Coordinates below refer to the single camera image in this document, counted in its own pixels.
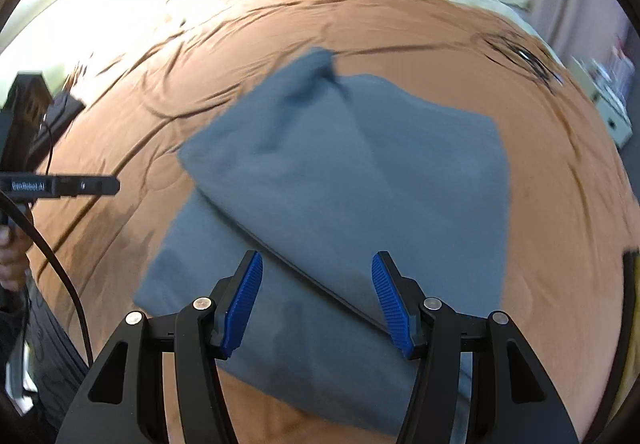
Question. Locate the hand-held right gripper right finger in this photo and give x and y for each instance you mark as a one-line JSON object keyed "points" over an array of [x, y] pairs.
{"points": [[392, 304]]}

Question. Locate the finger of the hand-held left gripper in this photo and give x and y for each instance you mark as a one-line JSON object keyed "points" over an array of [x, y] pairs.
{"points": [[90, 185]]}

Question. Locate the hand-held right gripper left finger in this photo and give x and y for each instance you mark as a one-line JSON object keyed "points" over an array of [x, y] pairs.
{"points": [[242, 304]]}

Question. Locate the grey t-shirt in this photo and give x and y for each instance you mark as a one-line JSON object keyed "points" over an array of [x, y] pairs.
{"points": [[350, 184]]}

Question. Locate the person's left hand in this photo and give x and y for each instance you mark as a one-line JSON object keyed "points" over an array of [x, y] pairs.
{"points": [[10, 256]]}

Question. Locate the black folded garment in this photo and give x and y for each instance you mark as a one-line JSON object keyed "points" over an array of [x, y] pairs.
{"points": [[60, 116]]}

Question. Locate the patterned grey pants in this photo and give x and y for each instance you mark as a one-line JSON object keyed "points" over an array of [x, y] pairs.
{"points": [[50, 354]]}

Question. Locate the olive folded garment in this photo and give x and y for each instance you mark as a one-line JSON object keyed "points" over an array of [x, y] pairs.
{"points": [[629, 324]]}

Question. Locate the orange blanket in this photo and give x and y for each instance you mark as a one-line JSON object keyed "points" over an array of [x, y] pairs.
{"points": [[400, 24]]}

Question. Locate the white nightstand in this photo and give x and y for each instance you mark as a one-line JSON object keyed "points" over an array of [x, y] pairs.
{"points": [[610, 111]]}

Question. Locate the pink white bag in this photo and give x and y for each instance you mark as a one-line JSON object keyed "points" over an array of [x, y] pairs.
{"points": [[622, 64]]}

